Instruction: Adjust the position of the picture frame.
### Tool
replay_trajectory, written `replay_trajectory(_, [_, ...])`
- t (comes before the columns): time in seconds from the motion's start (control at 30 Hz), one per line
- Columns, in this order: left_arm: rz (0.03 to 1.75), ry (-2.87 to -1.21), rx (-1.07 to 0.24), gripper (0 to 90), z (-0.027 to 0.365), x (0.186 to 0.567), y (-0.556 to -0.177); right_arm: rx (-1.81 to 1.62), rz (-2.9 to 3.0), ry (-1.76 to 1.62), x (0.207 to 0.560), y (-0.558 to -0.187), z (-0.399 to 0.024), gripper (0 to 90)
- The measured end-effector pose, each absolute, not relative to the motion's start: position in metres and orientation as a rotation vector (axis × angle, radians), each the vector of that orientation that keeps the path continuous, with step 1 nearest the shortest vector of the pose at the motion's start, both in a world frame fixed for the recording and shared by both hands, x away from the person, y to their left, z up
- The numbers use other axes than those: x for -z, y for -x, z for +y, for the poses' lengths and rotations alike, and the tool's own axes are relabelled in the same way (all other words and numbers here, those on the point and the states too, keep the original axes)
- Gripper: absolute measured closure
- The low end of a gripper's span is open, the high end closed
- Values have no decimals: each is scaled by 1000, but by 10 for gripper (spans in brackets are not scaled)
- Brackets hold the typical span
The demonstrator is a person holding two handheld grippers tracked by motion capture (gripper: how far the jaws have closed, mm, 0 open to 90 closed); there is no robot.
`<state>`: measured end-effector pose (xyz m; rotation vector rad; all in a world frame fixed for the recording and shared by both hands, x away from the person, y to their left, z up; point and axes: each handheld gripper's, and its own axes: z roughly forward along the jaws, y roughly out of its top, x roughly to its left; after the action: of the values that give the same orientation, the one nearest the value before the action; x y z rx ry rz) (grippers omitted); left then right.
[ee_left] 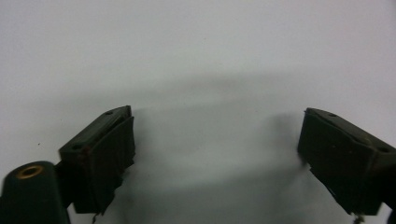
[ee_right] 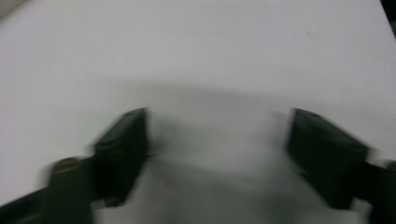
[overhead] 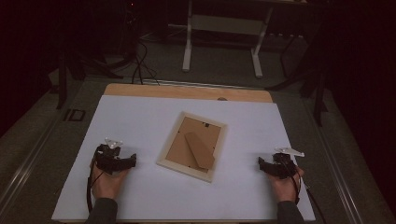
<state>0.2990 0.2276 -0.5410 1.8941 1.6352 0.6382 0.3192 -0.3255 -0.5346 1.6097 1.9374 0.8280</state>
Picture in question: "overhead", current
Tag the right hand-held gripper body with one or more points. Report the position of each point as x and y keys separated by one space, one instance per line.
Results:
x=284 y=166

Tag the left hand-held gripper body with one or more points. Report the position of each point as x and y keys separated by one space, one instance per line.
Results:
x=107 y=160

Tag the light wooden picture frame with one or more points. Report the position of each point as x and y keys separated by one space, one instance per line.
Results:
x=174 y=149

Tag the person's right hand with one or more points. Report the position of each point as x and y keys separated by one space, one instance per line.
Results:
x=286 y=189

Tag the person's left hand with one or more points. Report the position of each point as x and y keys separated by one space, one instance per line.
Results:
x=106 y=185

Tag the white table mat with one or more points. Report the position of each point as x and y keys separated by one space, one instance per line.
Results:
x=140 y=124

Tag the black floor plate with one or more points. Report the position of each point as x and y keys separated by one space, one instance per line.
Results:
x=74 y=115

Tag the black metal stand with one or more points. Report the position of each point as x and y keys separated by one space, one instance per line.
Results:
x=61 y=87
x=318 y=99

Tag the metal floor rail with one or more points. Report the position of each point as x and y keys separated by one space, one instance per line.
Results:
x=25 y=174
x=339 y=174

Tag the white metal desk frame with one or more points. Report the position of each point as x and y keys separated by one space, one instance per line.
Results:
x=186 y=56

